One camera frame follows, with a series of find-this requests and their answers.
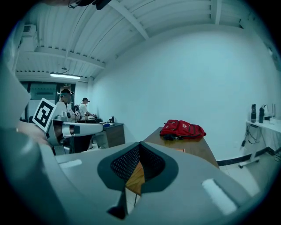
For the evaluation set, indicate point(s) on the black head camera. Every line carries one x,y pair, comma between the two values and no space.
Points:
101,3

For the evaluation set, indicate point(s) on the white wall air unit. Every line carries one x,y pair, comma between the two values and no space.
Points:
29,28

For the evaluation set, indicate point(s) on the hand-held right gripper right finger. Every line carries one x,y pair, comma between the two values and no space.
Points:
193,182

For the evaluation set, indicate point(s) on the small blue object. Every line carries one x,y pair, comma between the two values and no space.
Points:
105,125

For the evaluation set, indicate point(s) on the small black desktop device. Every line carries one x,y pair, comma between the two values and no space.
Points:
112,119

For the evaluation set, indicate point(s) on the white jug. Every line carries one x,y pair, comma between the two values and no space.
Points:
267,113

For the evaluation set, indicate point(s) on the person's white shirt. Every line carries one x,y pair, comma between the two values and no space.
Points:
13,99

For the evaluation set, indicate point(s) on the white paper sheet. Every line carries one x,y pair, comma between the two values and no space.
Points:
112,124

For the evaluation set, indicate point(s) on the dark wooden cabinet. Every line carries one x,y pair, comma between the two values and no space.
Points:
115,135

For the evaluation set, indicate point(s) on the person's head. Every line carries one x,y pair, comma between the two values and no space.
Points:
63,2

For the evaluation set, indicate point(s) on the black bottle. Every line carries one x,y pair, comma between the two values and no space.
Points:
261,114
253,113

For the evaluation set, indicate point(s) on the long ceiling light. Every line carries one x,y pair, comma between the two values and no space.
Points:
65,76

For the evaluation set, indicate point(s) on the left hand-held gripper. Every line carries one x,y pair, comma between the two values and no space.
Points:
44,114

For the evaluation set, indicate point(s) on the green exit sign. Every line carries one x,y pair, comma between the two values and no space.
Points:
67,84

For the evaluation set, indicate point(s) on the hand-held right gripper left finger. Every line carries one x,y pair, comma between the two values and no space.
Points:
87,175

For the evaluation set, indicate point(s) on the white table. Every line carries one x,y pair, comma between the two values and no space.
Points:
265,129

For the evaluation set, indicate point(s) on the red backpack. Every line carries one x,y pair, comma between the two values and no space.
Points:
184,129

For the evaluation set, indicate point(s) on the brown wooden desk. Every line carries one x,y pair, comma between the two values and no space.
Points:
193,147

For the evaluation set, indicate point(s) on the person's left forearm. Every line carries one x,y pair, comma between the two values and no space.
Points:
30,131

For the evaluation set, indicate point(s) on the small black pouch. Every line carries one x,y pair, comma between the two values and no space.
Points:
171,136

